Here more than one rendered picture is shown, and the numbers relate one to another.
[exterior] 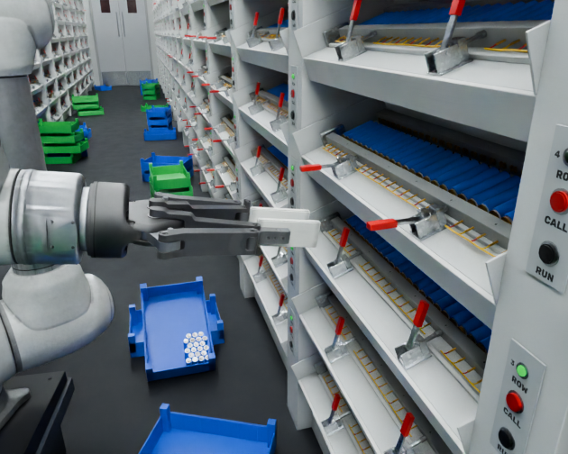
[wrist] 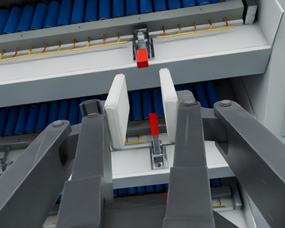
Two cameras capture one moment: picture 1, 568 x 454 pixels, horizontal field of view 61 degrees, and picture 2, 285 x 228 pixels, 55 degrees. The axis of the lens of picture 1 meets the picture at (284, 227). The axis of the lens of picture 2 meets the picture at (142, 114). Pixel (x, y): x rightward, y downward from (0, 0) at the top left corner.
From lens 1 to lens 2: 0.48 m
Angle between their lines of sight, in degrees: 62
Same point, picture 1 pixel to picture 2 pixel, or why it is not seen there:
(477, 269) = (223, 43)
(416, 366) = (168, 159)
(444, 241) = (170, 47)
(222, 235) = (268, 135)
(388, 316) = not seen: hidden behind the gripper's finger
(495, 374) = (279, 93)
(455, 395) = (208, 148)
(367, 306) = not seen: hidden behind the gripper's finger
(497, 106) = not seen: outside the picture
